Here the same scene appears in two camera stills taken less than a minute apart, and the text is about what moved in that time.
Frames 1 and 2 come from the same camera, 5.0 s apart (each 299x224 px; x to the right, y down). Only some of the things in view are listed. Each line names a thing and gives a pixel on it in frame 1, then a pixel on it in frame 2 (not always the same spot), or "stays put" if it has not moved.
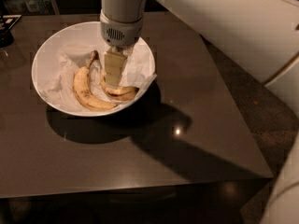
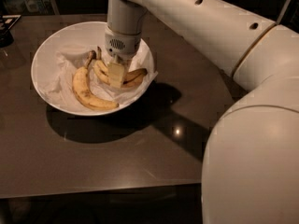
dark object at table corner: [7, 22] stays put
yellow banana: [80, 84] stays put
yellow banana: [121, 93] -> [102, 70]
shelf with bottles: [27, 0] stays put
